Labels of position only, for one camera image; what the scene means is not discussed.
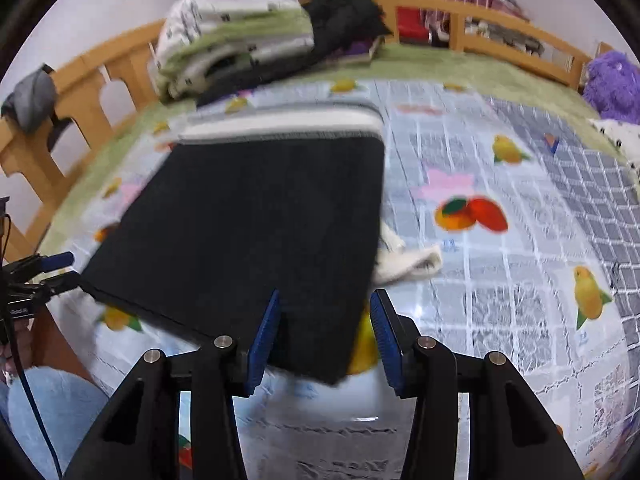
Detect black folded clothes pile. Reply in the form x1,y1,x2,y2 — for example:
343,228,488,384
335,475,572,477
195,0,390,107

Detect white dotted pillow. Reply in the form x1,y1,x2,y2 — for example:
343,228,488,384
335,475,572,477
588,119,640,180

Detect blue jeans leg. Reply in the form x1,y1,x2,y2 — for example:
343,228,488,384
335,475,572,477
1,367,108,479

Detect grey cloth on headboard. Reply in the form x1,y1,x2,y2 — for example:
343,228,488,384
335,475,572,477
1,64,58,133

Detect black pants with white waistband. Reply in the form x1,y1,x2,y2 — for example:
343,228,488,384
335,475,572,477
80,100,387,385

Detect red chair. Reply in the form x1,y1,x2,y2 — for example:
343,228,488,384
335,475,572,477
397,8,431,44

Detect green bed blanket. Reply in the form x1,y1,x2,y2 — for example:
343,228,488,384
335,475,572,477
39,44,615,254

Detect purple plush toy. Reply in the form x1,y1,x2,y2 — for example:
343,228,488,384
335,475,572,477
582,50,640,125

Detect wooden bed frame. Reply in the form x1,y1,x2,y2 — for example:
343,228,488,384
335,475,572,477
1,0,596,262

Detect white green folded quilt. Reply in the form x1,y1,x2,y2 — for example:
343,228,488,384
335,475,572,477
151,0,314,100

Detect purple book under clothes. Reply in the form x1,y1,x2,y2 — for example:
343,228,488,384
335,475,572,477
335,37,384,64

